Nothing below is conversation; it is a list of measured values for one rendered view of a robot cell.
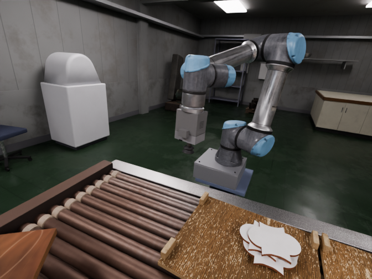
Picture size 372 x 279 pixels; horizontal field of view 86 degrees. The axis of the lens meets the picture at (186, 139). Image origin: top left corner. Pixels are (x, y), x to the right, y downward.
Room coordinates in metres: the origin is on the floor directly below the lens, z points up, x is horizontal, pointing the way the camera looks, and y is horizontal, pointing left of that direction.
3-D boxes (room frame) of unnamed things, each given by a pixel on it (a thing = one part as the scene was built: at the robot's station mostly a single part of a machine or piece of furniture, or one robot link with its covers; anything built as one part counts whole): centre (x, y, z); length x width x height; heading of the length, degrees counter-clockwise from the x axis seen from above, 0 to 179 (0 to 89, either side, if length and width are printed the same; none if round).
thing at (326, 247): (0.48, -0.47, 0.95); 0.06 x 0.02 x 0.03; 155
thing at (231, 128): (0.99, -0.25, 1.12); 0.13 x 0.12 x 0.14; 38
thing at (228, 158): (1.00, -0.25, 1.01); 0.15 x 0.15 x 0.10
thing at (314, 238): (0.49, -0.44, 0.95); 0.06 x 0.02 x 0.03; 154
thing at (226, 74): (0.72, -0.09, 1.42); 0.11 x 0.11 x 0.08; 38
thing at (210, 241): (0.45, -0.20, 0.93); 0.41 x 0.35 x 0.02; 64
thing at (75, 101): (3.31, 1.87, 0.73); 0.74 x 0.63 x 1.47; 155
